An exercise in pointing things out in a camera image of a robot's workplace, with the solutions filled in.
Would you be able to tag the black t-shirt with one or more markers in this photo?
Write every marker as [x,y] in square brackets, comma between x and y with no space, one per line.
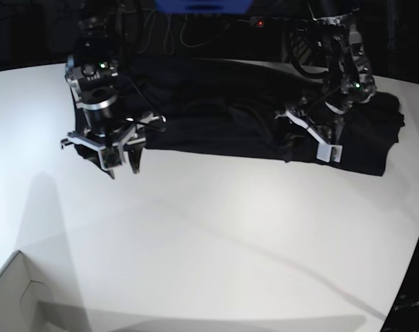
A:
[223,108]

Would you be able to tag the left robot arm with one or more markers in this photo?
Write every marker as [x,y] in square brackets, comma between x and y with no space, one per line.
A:
[348,79]

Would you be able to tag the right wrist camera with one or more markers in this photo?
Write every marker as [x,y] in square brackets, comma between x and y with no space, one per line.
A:
[109,158]

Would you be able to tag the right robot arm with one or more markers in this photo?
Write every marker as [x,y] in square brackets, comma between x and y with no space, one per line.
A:
[112,113]

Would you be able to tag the white cardboard box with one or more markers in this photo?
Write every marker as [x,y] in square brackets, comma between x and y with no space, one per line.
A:
[19,306]

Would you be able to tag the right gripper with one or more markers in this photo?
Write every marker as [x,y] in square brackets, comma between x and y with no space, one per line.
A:
[127,134]

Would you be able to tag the blue plastic bin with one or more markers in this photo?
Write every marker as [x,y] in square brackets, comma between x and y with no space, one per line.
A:
[204,6]

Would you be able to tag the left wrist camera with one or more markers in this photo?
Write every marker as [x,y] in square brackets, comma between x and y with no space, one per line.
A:
[329,153]

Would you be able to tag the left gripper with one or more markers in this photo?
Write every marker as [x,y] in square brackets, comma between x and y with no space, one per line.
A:
[327,131]

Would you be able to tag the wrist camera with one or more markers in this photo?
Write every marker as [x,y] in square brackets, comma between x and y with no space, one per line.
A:
[109,158]
[329,153]

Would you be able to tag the black power strip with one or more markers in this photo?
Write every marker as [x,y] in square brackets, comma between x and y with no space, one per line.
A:
[272,22]

